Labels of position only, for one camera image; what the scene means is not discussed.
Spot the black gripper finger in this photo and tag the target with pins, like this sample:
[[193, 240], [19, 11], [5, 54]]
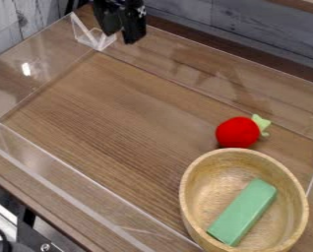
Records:
[[132, 16], [106, 14]]

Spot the red plush strawberry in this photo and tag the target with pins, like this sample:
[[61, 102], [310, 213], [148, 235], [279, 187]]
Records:
[[239, 132]]

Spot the oval wooden bowl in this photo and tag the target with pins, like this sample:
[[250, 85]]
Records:
[[213, 181]]

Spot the green rectangular block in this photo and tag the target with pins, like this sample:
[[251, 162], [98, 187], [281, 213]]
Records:
[[242, 212]]

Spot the clear acrylic enclosure wall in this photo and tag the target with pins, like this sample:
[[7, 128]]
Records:
[[104, 120]]

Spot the black metal table bracket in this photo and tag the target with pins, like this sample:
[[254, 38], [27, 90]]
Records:
[[28, 236]]

